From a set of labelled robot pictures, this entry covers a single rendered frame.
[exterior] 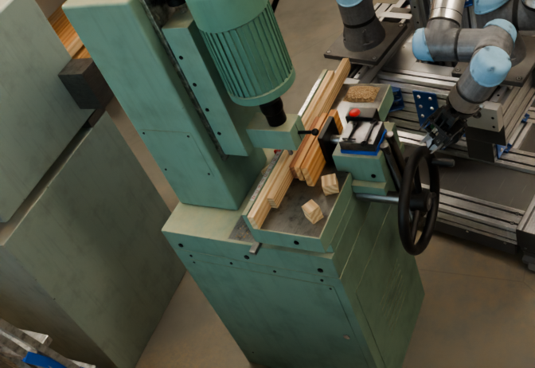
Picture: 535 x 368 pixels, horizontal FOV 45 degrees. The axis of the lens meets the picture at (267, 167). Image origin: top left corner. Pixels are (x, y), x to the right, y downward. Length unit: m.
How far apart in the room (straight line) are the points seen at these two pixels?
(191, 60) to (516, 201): 1.40
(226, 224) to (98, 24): 0.68
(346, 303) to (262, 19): 0.83
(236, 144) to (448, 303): 1.14
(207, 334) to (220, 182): 1.03
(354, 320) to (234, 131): 0.66
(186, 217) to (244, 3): 0.79
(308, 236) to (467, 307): 1.01
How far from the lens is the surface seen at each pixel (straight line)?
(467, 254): 2.62
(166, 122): 1.73
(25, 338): 1.93
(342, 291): 1.80
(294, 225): 1.65
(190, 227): 1.93
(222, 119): 1.67
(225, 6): 1.41
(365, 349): 2.06
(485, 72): 1.40
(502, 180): 2.58
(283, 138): 1.68
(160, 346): 2.79
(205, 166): 1.79
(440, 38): 1.52
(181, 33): 1.53
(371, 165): 1.68
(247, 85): 1.52
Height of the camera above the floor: 2.09
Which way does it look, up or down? 40 degrees down
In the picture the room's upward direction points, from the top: 25 degrees counter-clockwise
